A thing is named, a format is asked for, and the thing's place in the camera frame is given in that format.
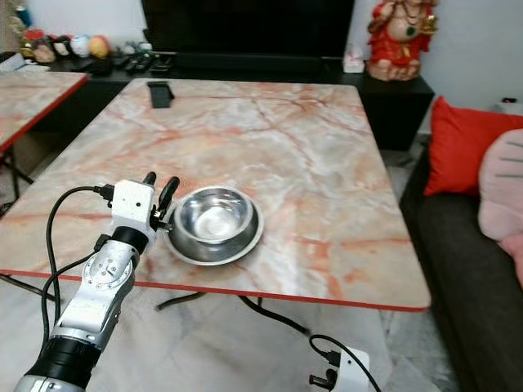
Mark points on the brown round ornament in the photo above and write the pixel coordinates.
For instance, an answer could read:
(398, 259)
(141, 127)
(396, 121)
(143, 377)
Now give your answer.
(44, 54)

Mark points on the orange yellow round ornament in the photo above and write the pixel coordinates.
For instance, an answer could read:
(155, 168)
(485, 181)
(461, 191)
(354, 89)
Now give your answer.
(100, 46)

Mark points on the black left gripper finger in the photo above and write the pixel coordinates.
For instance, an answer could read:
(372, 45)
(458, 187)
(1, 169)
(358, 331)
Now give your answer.
(169, 193)
(149, 178)

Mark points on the small red figurine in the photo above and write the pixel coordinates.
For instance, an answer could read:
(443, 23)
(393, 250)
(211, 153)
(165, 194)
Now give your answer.
(33, 37)

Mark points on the pink plush cushion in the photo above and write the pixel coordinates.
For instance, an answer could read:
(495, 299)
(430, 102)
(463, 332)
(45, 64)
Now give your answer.
(505, 196)

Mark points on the red cushion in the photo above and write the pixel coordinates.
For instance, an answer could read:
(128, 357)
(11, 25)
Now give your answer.
(462, 147)

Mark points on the small black phone stand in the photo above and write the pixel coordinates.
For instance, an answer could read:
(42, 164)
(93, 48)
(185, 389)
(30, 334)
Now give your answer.
(160, 94)

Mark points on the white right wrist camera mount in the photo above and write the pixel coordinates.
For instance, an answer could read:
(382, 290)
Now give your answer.
(354, 371)

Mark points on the dark brown sofa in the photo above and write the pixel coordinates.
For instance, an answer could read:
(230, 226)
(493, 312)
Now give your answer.
(453, 294)

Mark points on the white round ornament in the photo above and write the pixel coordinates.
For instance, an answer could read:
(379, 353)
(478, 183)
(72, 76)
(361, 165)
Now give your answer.
(80, 46)

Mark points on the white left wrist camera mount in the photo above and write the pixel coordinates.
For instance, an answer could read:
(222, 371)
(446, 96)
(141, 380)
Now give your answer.
(131, 204)

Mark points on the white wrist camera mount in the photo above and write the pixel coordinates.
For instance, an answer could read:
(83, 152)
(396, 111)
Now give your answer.
(354, 371)
(131, 204)

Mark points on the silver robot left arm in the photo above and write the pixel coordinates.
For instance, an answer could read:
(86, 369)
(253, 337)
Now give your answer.
(105, 278)

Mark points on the small white pink box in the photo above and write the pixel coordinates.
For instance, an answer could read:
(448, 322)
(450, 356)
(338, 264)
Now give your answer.
(354, 60)

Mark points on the red Ganesha statue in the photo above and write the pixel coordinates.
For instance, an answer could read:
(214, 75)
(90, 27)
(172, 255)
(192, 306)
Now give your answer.
(396, 42)

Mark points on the small blue ornament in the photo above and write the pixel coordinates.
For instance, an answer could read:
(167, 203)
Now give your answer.
(22, 13)

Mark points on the black television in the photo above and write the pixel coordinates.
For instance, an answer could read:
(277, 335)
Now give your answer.
(249, 26)

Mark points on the stainless steel bowl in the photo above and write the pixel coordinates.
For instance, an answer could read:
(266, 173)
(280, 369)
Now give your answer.
(216, 220)

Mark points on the dark round ornament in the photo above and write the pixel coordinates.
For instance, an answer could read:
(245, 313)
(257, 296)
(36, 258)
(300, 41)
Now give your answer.
(62, 46)

